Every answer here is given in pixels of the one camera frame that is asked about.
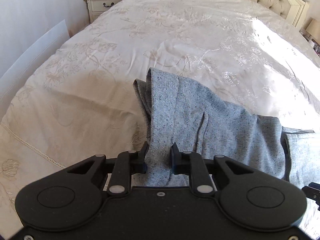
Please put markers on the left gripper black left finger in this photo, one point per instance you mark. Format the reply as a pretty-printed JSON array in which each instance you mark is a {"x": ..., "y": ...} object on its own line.
[{"x": 123, "y": 167}]

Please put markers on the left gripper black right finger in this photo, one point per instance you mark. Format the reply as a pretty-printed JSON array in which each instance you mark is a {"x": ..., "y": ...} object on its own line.
[{"x": 192, "y": 165}]

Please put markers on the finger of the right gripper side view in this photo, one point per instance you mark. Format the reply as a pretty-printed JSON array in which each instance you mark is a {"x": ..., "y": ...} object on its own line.
[{"x": 312, "y": 191}]

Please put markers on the blue grey knit pants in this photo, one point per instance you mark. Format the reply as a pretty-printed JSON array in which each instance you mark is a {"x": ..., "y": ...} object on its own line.
[{"x": 181, "y": 111}]

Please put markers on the cream embroidered bedspread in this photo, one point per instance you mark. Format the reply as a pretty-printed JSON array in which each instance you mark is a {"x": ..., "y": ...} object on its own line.
[{"x": 82, "y": 102}]

